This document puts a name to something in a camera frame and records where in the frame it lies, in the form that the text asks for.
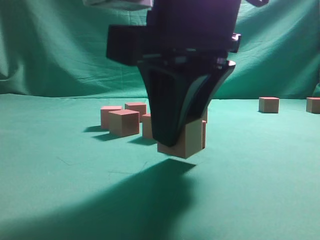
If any pink cube placed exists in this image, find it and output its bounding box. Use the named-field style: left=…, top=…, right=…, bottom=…
left=124, top=102, right=147, bottom=123

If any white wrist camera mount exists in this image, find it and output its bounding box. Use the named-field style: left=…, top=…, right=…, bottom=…
left=82, top=0, right=153, bottom=11

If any green cloth backdrop and cover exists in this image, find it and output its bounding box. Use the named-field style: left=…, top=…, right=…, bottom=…
left=0, top=0, right=320, bottom=240

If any pink cube row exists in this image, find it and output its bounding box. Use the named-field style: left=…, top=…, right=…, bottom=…
left=141, top=113, right=153, bottom=139
left=100, top=105, right=123, bottom=129

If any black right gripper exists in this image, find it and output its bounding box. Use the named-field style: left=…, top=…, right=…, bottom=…
left=106, top=0, right=241, bottom=147

